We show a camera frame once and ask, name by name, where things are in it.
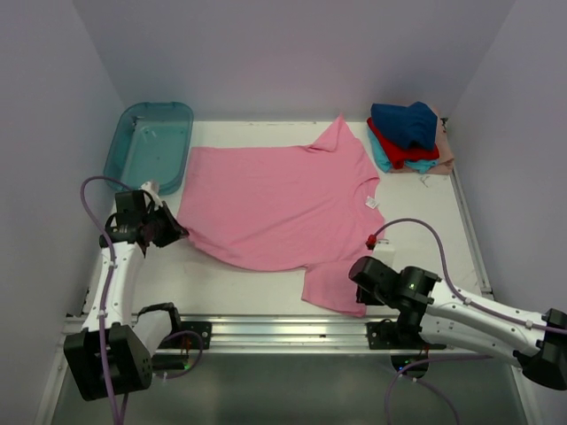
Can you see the dark blue folded t-shirt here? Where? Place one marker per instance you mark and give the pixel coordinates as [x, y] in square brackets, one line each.
[406, 126]

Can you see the beige folded t-shirt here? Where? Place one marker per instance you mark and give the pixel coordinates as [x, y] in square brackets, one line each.
[445, 164]

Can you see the red folded t-shirt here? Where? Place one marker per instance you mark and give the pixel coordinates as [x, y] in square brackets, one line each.
[399, 157]

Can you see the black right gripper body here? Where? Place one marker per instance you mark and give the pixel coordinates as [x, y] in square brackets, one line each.
[370, 297]

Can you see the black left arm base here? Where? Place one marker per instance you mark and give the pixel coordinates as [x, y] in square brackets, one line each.
[194, 335]

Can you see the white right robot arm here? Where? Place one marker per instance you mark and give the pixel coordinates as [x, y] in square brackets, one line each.
[433, 313]

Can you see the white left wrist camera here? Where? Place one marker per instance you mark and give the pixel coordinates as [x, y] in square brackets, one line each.
[151, 187]

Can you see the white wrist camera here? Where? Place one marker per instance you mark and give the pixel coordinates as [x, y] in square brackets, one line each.
[151, 187]
[381, 248]

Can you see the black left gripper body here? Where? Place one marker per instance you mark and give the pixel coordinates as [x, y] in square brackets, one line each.
[150, 218]

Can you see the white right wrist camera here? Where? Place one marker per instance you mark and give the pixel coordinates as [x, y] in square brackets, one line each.
[381, 248]

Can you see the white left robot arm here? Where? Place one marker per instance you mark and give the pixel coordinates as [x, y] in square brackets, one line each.
[112, 353]

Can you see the aluminium mounting rail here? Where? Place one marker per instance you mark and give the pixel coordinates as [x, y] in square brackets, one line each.
[286, 334]

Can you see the light blue folded t-shirt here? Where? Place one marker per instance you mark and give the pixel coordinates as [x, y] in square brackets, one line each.
[384, 165]

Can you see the pink t-shirt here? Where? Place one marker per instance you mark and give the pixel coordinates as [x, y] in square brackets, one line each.
[271, 209]

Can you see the teal plastic bin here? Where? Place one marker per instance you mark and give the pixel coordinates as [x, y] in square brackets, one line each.
[151, 143]

